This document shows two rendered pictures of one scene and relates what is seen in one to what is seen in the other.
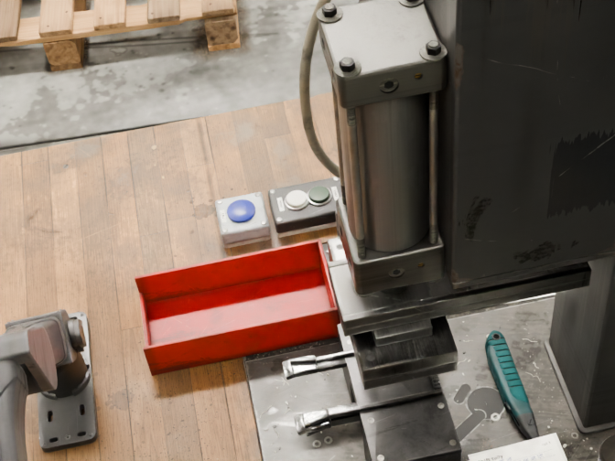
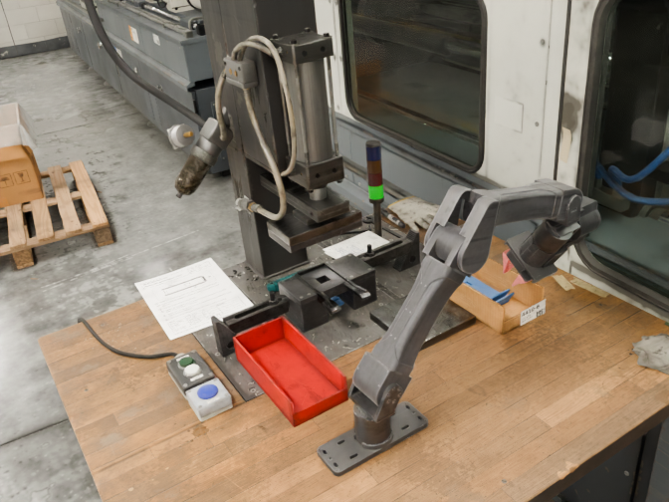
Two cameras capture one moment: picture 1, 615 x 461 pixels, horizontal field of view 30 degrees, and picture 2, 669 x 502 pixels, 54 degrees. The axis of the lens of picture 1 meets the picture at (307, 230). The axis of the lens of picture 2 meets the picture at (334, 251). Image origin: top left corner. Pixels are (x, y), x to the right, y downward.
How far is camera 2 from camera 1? 168 cm
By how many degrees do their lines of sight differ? 82
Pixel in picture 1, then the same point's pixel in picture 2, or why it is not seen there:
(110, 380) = not seen: hidden behind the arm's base
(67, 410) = (395, 421)
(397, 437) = (355, 268)
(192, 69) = not seen: outside the picture
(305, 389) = (327, 339)
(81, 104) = not seen: outside the picture
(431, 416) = (338, 263)
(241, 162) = (145, 428)
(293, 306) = (273, 359)
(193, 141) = (122, 466)
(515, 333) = (261, 288)
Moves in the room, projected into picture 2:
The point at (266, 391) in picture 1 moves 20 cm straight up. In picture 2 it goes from (334, 352) to (326, 271)
